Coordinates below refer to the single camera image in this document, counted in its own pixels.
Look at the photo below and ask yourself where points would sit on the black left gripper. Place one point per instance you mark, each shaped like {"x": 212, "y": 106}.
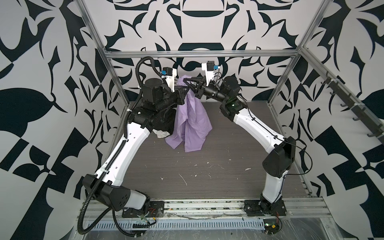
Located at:
{"x": 178, "y": 94}

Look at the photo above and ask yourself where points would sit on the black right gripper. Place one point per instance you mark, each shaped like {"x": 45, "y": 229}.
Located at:
{"x": 202, "y": 91}

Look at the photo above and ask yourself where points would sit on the lilac purple cloth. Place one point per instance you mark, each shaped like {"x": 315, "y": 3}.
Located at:
{"x": 192, "y": 125}

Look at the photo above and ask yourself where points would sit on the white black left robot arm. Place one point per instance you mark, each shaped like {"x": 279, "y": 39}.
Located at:
{"x": 154, "y": 110}

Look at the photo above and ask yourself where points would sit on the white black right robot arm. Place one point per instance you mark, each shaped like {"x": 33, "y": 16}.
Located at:
{"x": 281, "y": 151}

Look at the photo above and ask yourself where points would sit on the black cloth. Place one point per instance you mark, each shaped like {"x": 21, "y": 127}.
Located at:
{"x": 165, "y": 121}

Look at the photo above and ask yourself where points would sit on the white cloth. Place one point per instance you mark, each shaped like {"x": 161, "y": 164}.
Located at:
{"x": 161, "y": 134}

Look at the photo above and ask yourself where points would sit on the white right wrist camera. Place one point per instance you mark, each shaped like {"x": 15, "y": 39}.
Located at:
{"x": 209, "y": 68}

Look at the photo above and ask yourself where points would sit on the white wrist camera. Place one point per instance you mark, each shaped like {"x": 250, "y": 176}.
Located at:
{"x": 169, "y": 75}
{"x": 209, "y": 68}

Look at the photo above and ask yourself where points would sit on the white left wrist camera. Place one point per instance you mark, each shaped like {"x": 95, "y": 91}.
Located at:
{"x": 169, "y": 75}

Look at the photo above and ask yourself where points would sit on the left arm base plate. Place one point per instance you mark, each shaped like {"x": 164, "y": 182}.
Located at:
{"x": 149, "y": 209}

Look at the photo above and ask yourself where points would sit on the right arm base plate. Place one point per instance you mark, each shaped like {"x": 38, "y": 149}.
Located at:
{"x": 262, "y": 207}

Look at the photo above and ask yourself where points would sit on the white slotted cable duct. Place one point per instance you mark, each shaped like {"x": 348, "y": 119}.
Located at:
{"x": 203, "y": 224}

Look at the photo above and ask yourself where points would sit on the black wall hook rack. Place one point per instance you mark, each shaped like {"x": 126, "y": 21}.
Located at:
{"x": 351, "y": 102}

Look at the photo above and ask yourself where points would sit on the aluminium frame rail structure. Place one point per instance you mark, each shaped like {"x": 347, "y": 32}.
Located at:
{"x": 279, "y": 51}

